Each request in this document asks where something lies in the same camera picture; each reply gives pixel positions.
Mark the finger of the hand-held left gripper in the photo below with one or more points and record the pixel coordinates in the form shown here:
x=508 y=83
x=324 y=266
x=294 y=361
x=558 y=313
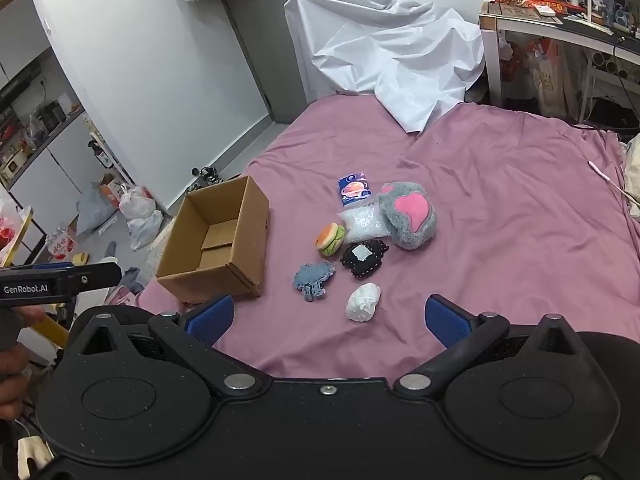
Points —
x=97 y=276

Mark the pink bed sheet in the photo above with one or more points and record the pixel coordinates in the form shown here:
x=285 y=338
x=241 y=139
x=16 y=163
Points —
x=500 y=185

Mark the white plastic bag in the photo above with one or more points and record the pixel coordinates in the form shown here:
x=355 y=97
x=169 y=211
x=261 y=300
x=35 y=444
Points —
x=142 y=215

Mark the clear bag of white beads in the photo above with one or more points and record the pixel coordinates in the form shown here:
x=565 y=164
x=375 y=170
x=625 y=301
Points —
x=364 y=224

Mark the black embroidered pouch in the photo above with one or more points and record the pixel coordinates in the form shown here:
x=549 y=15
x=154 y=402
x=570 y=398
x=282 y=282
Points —
x=364 y=259

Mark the blue-grey fuzzy patch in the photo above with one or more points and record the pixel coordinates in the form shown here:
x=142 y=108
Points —
x=312 y=280

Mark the red and white packet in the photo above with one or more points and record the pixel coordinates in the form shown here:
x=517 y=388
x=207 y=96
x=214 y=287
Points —
x=61 y=244

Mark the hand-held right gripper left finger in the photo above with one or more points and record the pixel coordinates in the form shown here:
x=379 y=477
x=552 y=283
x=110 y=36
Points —
x=210 y=319

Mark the brown cardboard box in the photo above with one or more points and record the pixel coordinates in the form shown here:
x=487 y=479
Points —
x=250 y=240

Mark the person's left hand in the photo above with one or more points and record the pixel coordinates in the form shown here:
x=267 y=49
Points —
x=12 y=380

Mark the cream pillow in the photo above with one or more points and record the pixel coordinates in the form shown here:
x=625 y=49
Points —
x=632 y=170

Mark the burger plush toy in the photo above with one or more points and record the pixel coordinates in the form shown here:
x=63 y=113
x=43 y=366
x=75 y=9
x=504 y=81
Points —
x=330 y=240

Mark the grey plastic bag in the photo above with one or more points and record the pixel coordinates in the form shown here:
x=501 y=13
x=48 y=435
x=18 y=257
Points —
x=95 y=210

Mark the white desk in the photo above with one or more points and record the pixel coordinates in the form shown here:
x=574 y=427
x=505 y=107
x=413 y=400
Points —
x=550 y=25

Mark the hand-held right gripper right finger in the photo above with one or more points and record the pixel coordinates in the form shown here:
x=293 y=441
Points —
x=446 y=320

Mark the grey plush paw pink heart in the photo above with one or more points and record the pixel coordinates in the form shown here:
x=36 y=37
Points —
x=407 y=215

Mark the white draped sheet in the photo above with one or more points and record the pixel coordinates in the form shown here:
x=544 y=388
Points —
x=390 y=50

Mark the white crumpled soft lump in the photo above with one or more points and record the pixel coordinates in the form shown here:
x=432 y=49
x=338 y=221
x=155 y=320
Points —
x=363 y=302

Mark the white cabinet with open shelf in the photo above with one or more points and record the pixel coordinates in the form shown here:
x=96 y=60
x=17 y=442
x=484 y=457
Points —
x=30 y=50

